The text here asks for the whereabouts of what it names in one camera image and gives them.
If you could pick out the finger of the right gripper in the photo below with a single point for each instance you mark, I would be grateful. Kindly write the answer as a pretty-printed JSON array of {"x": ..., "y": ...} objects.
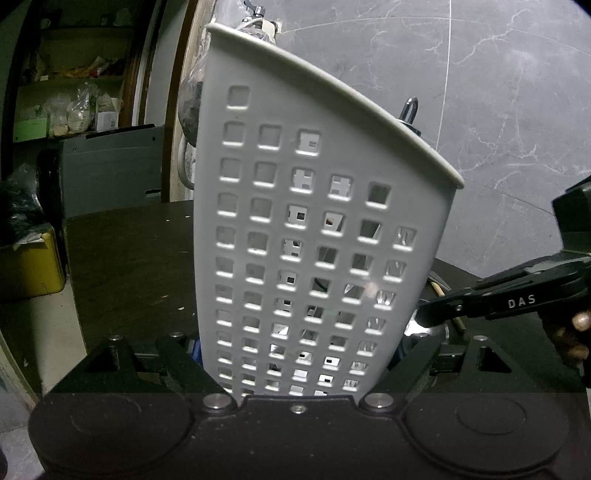
[{"x": 465, "y": 302}]

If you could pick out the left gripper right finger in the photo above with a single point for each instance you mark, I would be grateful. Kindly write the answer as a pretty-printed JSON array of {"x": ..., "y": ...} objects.
[{"x": 391, "y": 393}]

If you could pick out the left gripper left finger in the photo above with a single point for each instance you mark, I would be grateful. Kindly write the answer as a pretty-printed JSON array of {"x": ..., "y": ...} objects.
[{"x": 190, "y": 377}]

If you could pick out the white perforated utensil basket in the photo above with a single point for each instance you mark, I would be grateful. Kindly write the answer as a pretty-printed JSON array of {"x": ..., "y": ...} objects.
[{"x": 317, "y": 217}]

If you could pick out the grey handled peeler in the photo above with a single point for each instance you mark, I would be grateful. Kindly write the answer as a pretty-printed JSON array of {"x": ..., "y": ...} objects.
[{"x": 409, "y": 113}]

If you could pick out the wooden chopstick patterned tip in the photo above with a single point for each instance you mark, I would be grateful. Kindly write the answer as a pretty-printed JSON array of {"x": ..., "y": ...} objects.
[{"x": 441, "y": 295}]

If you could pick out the yellow bin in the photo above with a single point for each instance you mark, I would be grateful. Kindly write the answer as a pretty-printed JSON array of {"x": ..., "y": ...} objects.
[{"x": 39, "y": 267}]

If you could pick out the grey cabinet box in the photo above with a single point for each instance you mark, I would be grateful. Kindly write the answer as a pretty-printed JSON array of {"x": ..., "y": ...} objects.
[{"x": 111, "y": 170}]

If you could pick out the hanging plastic bag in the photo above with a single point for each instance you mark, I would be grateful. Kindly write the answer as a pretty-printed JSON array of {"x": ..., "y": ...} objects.
[{"x": 248, "y": 17}]

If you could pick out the green box on shelf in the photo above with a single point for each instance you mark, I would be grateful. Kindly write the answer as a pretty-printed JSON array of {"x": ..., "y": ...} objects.
[{"x": 31, "y": 129}]

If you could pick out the dark wooden shelf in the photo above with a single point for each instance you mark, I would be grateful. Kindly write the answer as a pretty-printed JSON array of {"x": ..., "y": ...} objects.
[{"x": 69, "y": 56}]

